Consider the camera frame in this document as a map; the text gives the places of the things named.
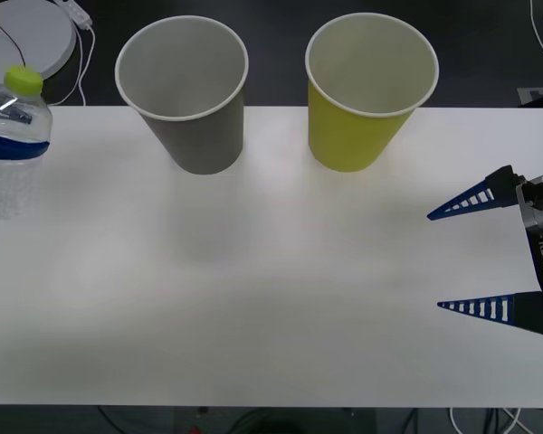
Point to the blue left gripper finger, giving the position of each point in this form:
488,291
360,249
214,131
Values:
13,149
20,116

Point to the clear bottle with green cap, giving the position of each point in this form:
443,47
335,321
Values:
22,79

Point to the silver and black right arm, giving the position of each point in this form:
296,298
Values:
540,217

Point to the round grey disc base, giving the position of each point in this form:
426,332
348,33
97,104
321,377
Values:
36,36

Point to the white power strip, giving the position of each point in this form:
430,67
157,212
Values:
79,13

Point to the grey and black marker board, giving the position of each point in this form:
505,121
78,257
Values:
536,96

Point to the grey plastic waste bin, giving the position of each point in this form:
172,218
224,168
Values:
194,135

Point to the yellow-green plastic waste bin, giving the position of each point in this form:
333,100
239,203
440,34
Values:
344,135

